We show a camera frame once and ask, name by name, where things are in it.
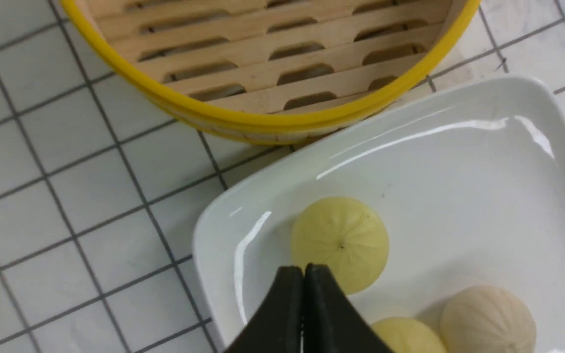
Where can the yellow steamed bun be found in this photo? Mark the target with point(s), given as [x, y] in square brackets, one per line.
[347, 236]
[407, 335]

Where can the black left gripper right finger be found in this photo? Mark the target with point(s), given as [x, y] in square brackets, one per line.
[331, 323]

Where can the yellow-rimmed bamboo steamer basket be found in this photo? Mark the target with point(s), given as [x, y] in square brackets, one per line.
[272, 72]

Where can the yellow steamed bun on plate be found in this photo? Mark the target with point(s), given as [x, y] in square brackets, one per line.
[407, 335]

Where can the beige steamed bun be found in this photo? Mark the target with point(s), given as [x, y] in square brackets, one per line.
[487, 319]

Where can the white grid tablecloth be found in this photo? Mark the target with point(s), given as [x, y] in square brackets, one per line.
[100, 191]

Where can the white square plate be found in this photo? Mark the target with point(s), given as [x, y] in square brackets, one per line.
[469, 183]

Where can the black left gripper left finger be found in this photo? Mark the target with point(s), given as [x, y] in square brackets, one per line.
[276, 326]

